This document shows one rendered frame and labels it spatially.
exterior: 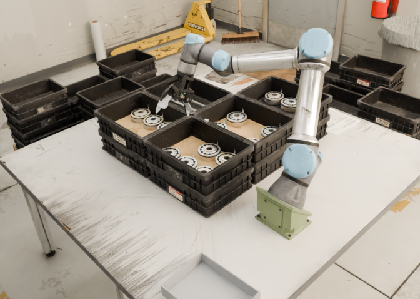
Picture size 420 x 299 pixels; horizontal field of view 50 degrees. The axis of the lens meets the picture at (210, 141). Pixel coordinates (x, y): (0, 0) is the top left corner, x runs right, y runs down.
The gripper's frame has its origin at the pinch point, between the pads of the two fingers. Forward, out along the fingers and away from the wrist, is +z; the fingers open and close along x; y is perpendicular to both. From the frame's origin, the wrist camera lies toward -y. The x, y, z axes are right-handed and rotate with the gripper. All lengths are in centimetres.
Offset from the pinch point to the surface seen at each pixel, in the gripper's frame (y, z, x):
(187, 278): 56, 39, -6
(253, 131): -0.8, 4.7, 46.3
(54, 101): -149, 59, -13
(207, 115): -15.7, 4.9, 27.7
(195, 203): 25.6, 28.2, 8.5
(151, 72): -173, 34, 65
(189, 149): -1.9, 17.0, 15.1
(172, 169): 12.7, 19.7, 0.5
